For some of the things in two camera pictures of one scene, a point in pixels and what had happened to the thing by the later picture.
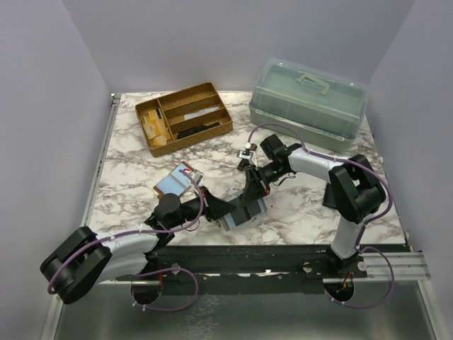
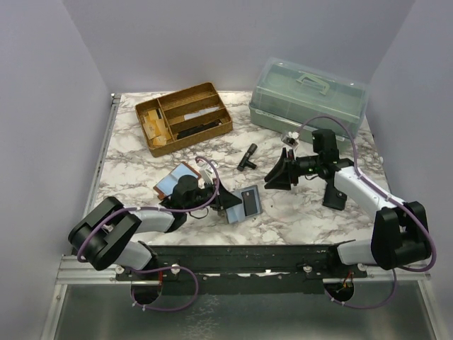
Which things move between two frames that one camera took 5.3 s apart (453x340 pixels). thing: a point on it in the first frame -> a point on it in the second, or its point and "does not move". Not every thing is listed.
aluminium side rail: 92,192 does not move
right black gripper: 253,190 -> 283,181
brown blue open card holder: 183,180 does not move
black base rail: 245,270 does not move
